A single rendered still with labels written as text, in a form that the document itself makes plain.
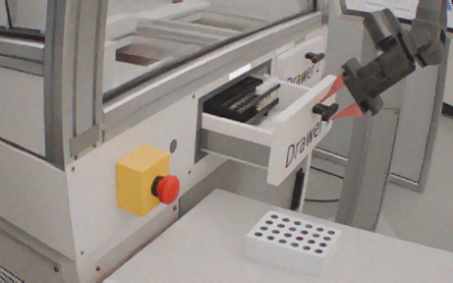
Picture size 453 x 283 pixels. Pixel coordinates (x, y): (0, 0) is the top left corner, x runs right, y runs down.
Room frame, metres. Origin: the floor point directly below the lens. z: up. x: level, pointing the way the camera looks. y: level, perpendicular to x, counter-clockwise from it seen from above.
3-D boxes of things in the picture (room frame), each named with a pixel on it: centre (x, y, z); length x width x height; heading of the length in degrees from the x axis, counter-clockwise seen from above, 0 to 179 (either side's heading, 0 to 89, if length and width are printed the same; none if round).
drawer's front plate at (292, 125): (0.94, -0.14, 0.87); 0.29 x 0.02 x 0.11; 155
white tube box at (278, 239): (0.71, -0.11, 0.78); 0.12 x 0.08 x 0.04; 65
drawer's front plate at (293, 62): (1.28, -0.16, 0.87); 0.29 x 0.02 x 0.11; 155
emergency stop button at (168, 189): (0.67, 0.07, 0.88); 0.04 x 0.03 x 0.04; 155
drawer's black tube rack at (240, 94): (1.03, 0.05, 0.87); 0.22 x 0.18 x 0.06; 65
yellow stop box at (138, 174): (0.69, 0.10, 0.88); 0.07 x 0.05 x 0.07; 155
